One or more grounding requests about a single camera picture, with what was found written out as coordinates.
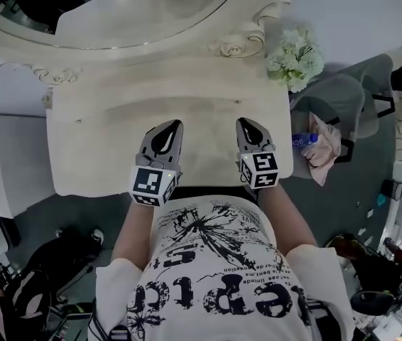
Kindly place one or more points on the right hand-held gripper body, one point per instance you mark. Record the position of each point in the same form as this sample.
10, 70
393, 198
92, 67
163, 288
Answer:
263, 170

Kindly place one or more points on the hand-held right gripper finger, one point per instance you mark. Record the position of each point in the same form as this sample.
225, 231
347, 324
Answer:
259, 133
240, 137

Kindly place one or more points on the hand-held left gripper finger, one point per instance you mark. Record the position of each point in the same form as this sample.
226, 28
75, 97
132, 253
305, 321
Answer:
151, 137
177, 144

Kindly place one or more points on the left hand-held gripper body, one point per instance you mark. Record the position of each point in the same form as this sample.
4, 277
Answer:
151, 181

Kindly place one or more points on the person's left forearm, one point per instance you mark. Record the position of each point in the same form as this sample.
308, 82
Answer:
133, 233

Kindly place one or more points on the person's right forearm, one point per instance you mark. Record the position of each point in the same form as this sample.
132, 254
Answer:
286, 222

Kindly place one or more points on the cream dressing table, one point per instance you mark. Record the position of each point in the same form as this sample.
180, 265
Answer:
115, 84

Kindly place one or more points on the clear plastic water bottle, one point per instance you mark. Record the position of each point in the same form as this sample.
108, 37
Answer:
302, 140

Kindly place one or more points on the pink cloth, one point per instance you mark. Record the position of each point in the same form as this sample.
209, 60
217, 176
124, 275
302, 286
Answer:
323, 155

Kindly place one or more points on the white flower bouquet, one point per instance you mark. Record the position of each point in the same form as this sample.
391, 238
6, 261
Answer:
295, 60

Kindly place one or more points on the grey upholstered chair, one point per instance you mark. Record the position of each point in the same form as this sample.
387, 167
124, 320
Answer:
343, 94

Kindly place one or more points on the person's white printed shirt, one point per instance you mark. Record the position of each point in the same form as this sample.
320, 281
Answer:
215, 279

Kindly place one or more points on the black backpack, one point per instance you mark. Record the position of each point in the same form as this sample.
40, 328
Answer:
55, 261

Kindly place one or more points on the black bag with red trim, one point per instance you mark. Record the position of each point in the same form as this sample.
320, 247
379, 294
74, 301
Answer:
375, 268

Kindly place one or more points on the oval mirror with cream frame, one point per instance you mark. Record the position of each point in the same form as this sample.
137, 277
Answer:
123, 16

